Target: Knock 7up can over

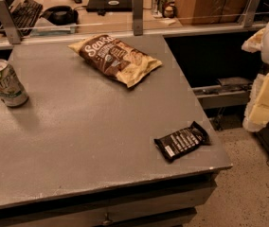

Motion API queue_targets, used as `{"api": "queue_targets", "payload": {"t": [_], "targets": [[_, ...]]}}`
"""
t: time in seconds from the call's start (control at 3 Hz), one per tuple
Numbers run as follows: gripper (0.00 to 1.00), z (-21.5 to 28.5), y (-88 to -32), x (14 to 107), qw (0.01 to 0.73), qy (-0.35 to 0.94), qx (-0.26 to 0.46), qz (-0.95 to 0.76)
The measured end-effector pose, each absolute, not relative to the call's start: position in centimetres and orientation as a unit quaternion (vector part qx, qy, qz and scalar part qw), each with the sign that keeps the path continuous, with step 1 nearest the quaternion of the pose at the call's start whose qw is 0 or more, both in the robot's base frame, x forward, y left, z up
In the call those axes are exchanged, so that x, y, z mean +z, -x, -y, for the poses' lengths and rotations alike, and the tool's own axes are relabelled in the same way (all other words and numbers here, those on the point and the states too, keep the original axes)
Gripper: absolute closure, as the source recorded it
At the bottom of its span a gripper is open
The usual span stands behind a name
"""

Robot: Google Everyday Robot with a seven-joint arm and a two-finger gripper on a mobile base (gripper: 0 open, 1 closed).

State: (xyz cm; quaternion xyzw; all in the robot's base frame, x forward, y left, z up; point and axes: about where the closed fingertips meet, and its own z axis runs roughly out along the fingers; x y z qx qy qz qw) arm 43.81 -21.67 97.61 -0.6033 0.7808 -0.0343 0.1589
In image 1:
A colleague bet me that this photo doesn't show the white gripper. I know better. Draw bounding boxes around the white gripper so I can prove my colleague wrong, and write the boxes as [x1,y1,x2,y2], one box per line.
[242,22,269,132]

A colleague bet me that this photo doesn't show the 7up soda can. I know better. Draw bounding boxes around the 7up soda can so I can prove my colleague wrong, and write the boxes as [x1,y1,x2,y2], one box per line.
[0,59,28,107]

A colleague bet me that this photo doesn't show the brown cardboard box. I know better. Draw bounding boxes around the brown cardboard box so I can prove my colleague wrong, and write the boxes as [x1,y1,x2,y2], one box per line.
[175,0,248,26]

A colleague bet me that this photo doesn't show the black candy bar wrapper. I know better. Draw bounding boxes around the black candy bar wrapper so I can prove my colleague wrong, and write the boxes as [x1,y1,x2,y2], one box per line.
[154,121,210,163]

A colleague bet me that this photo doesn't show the cans on back desk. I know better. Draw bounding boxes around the cans on back desk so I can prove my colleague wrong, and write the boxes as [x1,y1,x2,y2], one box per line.
[151,0,176,18]

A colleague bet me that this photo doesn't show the brown yellow chip bag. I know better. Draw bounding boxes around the brown yellow chip bag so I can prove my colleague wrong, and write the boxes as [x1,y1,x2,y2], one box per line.
[68,34,162,88]

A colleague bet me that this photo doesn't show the grey table drawer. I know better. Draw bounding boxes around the grey table drawer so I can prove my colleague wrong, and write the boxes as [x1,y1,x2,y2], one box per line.
[0,174,216,227]

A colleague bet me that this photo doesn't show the black laptop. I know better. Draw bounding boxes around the black laptop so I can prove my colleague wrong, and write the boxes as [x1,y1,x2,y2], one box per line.
[86,0,132,12]

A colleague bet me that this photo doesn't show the black headphones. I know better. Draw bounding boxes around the black headphones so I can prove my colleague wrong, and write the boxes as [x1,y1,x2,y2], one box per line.
[42,6,79,26]

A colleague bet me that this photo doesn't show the black keyboard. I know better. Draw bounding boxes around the black keyboard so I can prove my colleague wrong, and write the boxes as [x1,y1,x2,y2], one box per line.
[9,0,43,36]

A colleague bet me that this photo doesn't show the glass divider with metal posts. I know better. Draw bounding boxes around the glass divider with metal posts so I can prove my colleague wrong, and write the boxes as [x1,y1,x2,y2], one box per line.
[9,0,269,44]

